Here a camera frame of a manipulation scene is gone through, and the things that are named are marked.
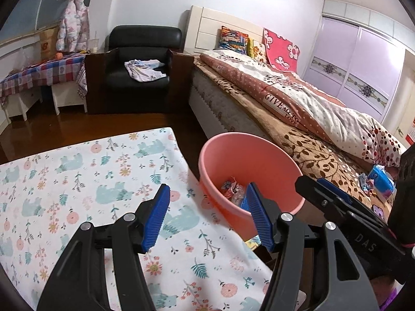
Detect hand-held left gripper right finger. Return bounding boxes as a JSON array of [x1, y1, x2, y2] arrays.
[[245, 182, 380, 311]]

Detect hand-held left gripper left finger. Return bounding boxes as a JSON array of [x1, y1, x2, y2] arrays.
[[36, 183, 171, 311]]

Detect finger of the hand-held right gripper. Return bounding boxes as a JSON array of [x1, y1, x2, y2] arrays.
[[316, 178, 390, 227], [294, 175, 351, 232]]

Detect red snack bag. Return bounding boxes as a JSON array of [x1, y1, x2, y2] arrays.
[[220, 176, 248, 208]]

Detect pink plastic bucket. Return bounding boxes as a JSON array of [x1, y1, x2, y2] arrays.
[[198, 132, 305, 242]]

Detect person's right forearm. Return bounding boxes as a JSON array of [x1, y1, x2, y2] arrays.
[[370, 274, 413, 311]]

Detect blue tissue pack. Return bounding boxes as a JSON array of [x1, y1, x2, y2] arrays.
[[358, 165, 398, 201]]

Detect bed with patterned quilt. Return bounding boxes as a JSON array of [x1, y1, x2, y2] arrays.
[[191, 55, 406, 221]]

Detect pink dotted quilt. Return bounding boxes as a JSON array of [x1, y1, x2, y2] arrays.
[[199, 50, 406, 169]]

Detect bed mattress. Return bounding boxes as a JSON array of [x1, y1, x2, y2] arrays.
[[188, 71, 247, 140]]

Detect black armchair with wooden arms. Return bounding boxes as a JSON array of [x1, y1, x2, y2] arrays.
[[85, 25, 195, 114]]

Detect purple sliding door wardrobe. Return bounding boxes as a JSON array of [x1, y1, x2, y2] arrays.
[[305, 0, 415, 137]]

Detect white clothes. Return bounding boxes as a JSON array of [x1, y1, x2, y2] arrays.
[[125, 59, 169, 82]]

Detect white desk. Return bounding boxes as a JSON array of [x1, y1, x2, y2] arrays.
[[3, 82, 87, 122]]

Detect pink flower cloth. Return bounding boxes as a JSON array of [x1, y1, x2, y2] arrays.
[[262, 27, 302, 73]]

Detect yellow flower pillow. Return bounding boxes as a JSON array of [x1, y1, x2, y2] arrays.
[[247, 38, 268, 62]]

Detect colourful patterned pillow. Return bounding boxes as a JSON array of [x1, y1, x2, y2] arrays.
[[219, 26, 250, 55]]

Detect checkered cloth side table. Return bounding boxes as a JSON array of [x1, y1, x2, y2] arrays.
[[0, 52, 88, 104]]

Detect cream bed headboard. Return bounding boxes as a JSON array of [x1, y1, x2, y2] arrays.
[[183, 5, 265, 55]]

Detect thin clear plastic bag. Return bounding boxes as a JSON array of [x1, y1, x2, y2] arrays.
[[18, 47, 33, 70]]

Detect brown paper bag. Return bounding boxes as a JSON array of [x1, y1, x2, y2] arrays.
[[39, 27, 60, 60]]

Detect floral puffer jacket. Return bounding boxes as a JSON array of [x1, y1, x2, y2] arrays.
[[56, 0, 90, 52]]

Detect blue window blind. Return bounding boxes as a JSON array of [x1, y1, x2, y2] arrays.
[[0, 0, 98, 39]]

